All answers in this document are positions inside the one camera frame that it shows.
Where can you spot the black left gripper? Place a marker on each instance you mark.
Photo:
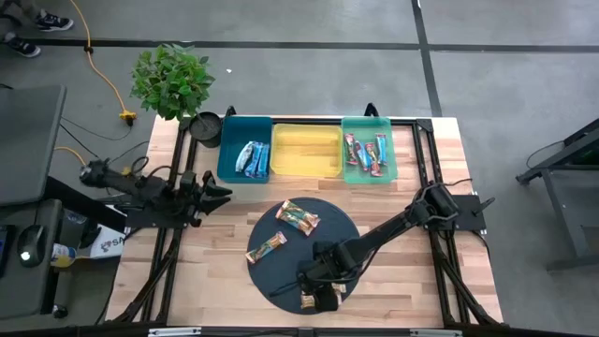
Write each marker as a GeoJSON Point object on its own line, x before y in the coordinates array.
{"type": "Point", "coordinates": [192, 196]}

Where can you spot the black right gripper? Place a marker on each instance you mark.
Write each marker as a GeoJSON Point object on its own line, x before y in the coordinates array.
{"type": "Point", "coordinates": [332, 262]}

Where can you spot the orange green granola bar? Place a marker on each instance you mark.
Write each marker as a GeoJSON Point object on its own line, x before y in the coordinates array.
{"type": "Point", "coordinates": [292, 220]}
{"type": "Point", "coordinates": [266, 247]}
{"type": "Point", "coordinates": [307, 301]}
{"type": "Point", "coordinates": [304, 213]}
{"type": "Point", "coordinates": [339, 288]}

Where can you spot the blue purple granola bar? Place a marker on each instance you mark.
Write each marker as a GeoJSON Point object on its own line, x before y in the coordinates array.
{"type": "Point", "coordinates": [244, 156]}
{"type": "Point", "coordinates": [255, 161]}
{"type": "Point", "coordinates": [265, 161]}

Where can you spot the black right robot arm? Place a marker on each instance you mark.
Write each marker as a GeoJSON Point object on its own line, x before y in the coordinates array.
{"type": "Point", "coordinates": [388, 227]}

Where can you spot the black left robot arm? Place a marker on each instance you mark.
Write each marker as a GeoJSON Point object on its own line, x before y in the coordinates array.
{"type": "Point", "coordinates": [117, 180]}

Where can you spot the blue plastic bin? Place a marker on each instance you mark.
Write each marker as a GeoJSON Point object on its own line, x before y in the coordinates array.
{"type": "Point", "coordinates": [234, 131]}

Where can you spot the black plant pot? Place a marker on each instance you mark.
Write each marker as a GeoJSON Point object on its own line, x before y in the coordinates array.
{"type": "Point", "coordinates": [206, 127]}

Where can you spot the round dark blue woven mat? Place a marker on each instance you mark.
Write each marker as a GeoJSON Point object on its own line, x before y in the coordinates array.
{"type": "Point", "coordinates": [337, 224]}

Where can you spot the yellow plastic bin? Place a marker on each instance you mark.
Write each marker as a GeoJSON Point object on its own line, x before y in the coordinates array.
{"type": "Point", "coordinates": [306, 150]}

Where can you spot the white printed box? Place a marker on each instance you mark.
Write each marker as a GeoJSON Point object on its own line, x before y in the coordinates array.
{"type": "Point", "coordinates": [110, 243]}

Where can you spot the green leafy plant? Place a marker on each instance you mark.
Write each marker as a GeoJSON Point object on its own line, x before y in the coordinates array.
{"type": "Point", "coordinates": [170, 82]}

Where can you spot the yellow white bottle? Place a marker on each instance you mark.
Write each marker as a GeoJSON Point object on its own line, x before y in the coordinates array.
{"type": "Point", "coordinates": [63, 255]}

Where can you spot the teal plastic bin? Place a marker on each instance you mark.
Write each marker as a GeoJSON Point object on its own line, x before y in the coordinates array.
{"type": "Point", "coordinates": [369, 126]}

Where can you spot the black computer mouse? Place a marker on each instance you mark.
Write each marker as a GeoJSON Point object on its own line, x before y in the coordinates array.
{"type": "Point", "coordinates": [30, 245]}

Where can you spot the grey desk top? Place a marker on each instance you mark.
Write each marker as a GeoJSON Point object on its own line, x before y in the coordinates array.
{"type": "Point", "coordinates": [23, 290]}
{"type": "Point", "coordinates": [28, 140]}

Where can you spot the person's shoe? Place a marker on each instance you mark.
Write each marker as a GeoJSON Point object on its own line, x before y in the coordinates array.
{"type": "Point", "coordinates": [54, 22]}
{"type": "Point", "coordinates": [23, 47]}

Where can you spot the grey metal stand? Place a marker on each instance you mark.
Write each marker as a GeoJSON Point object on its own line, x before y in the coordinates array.
{"type": "Point", "coordinates": [564, 220]}

